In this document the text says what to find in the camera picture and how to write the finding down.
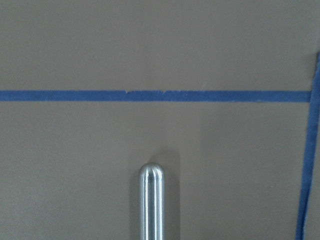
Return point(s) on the steel muddler black tip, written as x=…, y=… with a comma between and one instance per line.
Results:
x=152, y=201

